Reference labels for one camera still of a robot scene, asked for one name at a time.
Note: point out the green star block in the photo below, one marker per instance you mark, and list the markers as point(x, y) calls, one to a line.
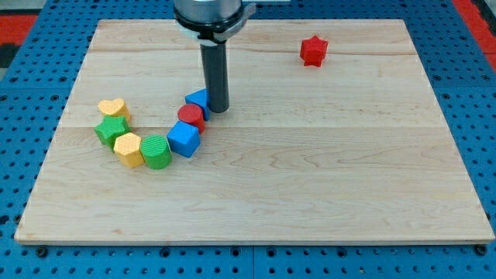
point(110, 128)

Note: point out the blue cube block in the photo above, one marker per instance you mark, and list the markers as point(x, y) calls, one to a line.
point(184, 138)

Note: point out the blue triangle block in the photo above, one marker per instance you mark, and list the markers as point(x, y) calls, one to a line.
point(200, 98)

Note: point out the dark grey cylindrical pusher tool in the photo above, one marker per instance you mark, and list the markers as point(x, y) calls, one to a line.
point(214, 61)

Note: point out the yellow hexagon block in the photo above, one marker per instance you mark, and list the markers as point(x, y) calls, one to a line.
point(127, 149)

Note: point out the red star block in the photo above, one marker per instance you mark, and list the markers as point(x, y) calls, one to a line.
point(313, 51)

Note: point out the red cylinder block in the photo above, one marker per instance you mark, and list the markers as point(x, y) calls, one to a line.
point(192, 114)

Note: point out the green cylinder block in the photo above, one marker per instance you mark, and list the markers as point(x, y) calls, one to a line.
point(156, 152)

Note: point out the yellow heart block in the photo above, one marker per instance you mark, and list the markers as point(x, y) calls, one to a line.
point(114, 108)

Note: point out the light wooden board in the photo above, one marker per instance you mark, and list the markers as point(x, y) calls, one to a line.
point(355, 152)

